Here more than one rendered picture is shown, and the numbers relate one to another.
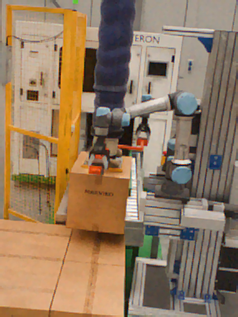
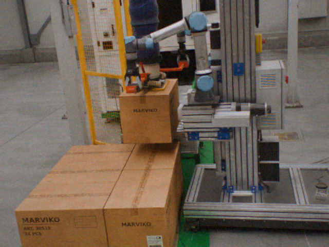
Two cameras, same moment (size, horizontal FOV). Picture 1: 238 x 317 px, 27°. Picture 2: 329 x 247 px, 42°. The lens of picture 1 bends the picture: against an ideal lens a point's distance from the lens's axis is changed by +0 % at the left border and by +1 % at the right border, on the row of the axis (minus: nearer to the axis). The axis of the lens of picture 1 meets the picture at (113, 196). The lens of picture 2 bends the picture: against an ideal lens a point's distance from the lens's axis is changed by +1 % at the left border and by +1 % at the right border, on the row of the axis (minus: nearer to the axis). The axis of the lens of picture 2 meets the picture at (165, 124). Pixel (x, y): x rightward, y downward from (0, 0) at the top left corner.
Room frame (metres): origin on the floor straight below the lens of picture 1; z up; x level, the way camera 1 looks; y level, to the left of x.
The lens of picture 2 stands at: (-0.08, -0.50, 1.85)
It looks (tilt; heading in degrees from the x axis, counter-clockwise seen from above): 17 degrees down; 8
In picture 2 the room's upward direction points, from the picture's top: 5 degrees counter-clockwise
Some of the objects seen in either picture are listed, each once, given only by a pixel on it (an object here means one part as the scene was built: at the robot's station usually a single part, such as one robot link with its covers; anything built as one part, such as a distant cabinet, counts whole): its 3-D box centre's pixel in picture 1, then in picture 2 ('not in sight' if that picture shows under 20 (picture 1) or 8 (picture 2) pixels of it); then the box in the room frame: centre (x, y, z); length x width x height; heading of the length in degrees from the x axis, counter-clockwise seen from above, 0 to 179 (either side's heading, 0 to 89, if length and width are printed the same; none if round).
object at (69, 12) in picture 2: (7, 64); (70, 20); (4.31, 0.99, 1.62); 0.20 x 0.05 x 0.30; 0
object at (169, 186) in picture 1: (173, 183); (203, 93); (3.03, -0.37, 1.09); 0.15 x 0.15 x 0.10
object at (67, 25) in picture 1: (33, 128); (102, 69); (4.57, 0.80, 1.05); 0.87 x 0.10 x 2.10; 52
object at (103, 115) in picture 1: (102, 117); (130, 45); (2.85, 0.10, 1.50); 0.09 x 0.08 x 0.11; 96
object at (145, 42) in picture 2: (119, 119); (145, 43); (2.87, 0.01, 1.50); 0.11 x 0.11 x 0.08; 6
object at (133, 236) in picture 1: (99, 233); (159, 146); (3.56, 0.08, 0.47); 0.70 x 0.03 x 0.15; 90
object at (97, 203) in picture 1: (101, 190); (151, 109); (3.42, 0.09, 0.88); 0.60 x 0.40 x 0.40; 178
